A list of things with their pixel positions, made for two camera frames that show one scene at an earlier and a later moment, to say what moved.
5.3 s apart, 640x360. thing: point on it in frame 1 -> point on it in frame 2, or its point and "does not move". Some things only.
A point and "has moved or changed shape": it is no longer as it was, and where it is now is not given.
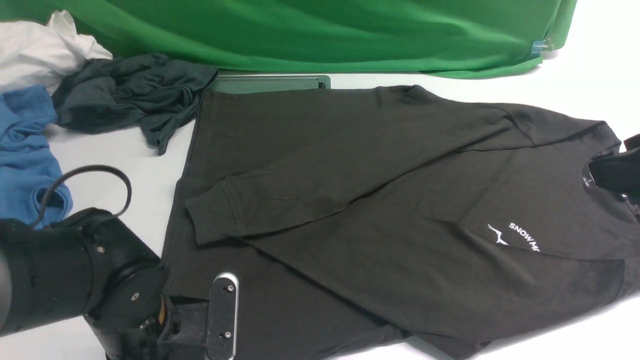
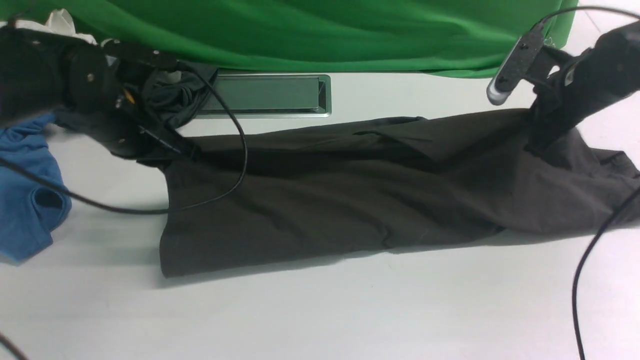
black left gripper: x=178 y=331 -> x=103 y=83
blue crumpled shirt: x=28 y=166 does not move
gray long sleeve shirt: x=390 y=223 has moved or changed shape
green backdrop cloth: x=423 y=38 does not move
